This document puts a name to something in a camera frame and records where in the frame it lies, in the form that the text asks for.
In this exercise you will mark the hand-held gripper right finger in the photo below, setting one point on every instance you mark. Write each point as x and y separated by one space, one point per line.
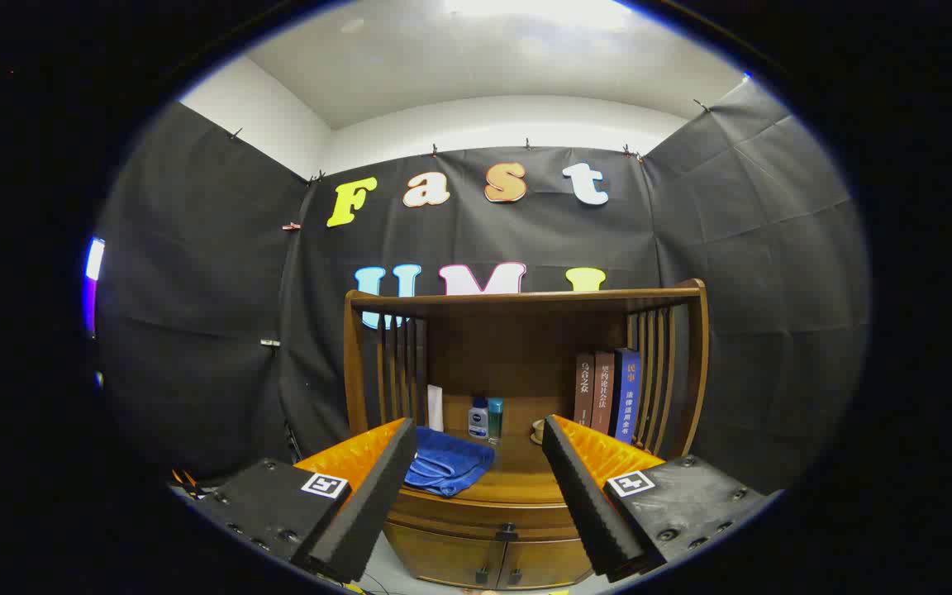
583 496

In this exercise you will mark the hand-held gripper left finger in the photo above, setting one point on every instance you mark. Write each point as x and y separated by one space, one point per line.
377 496

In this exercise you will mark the wooden countertop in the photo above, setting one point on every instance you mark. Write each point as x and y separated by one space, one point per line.
517 471

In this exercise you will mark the wooden cabinet door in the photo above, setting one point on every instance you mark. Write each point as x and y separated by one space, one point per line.
443 558
546 564

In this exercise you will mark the wooden cabinet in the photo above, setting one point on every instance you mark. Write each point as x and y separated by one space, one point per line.
492 347

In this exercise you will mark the blue folded towel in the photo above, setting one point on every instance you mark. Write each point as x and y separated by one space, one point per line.
447 463

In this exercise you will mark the beige lidded teacup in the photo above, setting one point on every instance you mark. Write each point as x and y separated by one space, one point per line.
538 431

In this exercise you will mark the white tube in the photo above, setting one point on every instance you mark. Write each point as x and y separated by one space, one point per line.
435 409

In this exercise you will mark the reddish brown book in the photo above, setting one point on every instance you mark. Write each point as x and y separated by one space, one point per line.
602 392

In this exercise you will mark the dark brown book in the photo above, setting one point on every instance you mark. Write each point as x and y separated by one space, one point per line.
583 388

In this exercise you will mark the blue book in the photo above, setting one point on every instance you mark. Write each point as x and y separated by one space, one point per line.
627 397

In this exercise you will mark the teal bottle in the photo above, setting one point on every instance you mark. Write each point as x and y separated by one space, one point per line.
495 420

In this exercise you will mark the white bottle with blue cap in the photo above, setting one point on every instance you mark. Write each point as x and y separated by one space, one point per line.
478 421

